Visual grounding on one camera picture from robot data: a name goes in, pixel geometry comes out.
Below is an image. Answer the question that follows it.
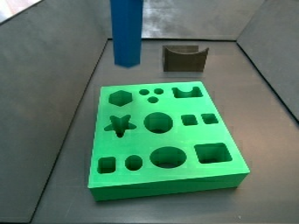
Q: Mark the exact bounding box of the green shape sorter block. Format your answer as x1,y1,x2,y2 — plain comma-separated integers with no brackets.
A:
88,81,249,201

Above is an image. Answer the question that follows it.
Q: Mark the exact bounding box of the black curved cradle stand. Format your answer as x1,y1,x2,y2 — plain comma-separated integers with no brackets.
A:
162,45,209,73

